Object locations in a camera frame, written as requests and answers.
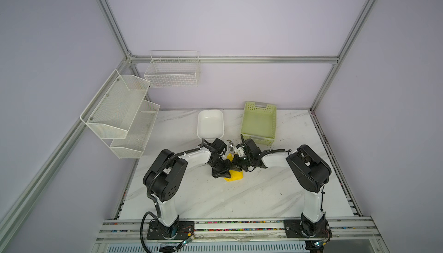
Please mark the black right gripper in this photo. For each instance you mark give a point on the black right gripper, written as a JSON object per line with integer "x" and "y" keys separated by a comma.
{"x": 236, "y": 163}

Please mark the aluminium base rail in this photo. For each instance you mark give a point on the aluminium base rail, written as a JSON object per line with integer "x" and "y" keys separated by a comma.
{"x": 242, "y": 235}

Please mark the white wire wall basket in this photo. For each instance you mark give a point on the white wire wall basket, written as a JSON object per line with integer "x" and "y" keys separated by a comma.
{"x": 168, "y": 69}

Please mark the yellow paper napkin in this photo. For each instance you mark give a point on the yellow paper napkin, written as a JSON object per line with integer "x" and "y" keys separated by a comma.
{"x": 235, "y": 175}

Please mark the upper white mesh shelf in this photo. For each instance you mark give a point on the upper white mesh shelf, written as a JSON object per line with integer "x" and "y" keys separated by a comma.
{"x": 115, "y": 112}

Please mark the lower white mesh shelf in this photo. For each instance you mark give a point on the lower white mesh shelf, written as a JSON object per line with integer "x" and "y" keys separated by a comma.
{"x": 133, "y": 146}

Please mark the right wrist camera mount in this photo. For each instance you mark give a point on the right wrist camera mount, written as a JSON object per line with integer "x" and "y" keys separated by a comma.
{"x": 240, "y": 151}

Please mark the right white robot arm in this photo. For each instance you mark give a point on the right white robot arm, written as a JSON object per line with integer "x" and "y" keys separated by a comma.
{"x": 309, "y": 169}

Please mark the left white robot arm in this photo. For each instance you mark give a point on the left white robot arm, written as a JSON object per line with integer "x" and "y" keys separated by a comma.
{"x": 165, "y": 176}

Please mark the light green perforated basket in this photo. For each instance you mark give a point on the light green perforated basket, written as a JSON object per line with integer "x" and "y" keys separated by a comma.
{"x": 259, "y": 122}

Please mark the spoon with green handle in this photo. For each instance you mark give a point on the spoon with green handle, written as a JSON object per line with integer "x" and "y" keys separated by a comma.
{"x": 231, "y": 147}

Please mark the white plastic cutlery tub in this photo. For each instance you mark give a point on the white plastic cutlery tub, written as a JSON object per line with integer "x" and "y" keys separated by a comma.
{"x": 210, "y": 124}

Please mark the white mesh shelf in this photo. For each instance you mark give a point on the white mesh shelf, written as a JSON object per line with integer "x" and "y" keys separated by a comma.
{"x": 115, "y": 112}
{"x": 133, "y": 146}

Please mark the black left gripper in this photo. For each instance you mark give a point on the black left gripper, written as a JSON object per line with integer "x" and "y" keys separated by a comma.
{"x": 225, "y": 173}

